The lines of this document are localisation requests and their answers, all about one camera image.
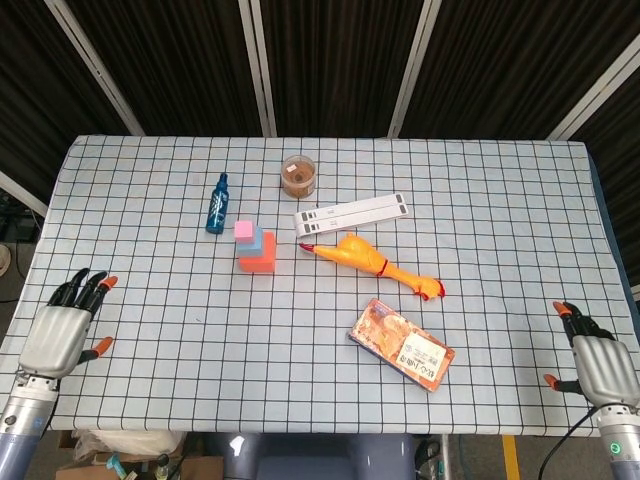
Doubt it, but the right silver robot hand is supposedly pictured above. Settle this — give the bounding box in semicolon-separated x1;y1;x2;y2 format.
543;299;640;409

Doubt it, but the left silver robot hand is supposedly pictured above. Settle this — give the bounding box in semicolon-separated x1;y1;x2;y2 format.
18;268;119;380

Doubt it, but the medium blue foam cube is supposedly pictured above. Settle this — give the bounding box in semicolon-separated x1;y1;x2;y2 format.
235;227;265;253

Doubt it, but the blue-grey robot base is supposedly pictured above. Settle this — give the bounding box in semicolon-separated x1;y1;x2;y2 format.
222;432;416;480

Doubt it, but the white plastic bag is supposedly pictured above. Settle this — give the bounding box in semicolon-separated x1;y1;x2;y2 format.
74;429;186;457

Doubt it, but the checkered white tablecloth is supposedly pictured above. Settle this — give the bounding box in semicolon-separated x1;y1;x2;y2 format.
0;133;640;440

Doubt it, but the brown cardboard box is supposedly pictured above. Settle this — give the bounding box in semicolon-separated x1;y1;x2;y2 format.
54;432;225;480

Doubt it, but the orange biscuit box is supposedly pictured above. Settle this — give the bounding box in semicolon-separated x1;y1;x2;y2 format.
348;298;457;392

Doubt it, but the dark blue spray bottle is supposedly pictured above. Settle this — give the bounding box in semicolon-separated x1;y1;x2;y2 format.
205;172;231;235

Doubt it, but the large orange foam cube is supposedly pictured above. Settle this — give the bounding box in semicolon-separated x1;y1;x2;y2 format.
237;230;278;275

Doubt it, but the yellow rubber chicken toy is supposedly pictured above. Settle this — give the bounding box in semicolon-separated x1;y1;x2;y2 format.
298;232;446;302

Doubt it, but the clear jar of rubber bands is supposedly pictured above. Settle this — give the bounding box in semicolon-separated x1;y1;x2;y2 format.
280;154;318;199

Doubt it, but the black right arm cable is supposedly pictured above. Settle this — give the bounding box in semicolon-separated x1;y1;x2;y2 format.
542;405;599;480

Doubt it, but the white partition frame post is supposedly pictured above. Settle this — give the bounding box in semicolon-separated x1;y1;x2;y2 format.
0;169;51;217
386;0;442;139
44;0;146;137
546;42;640;141
237;0;279;137

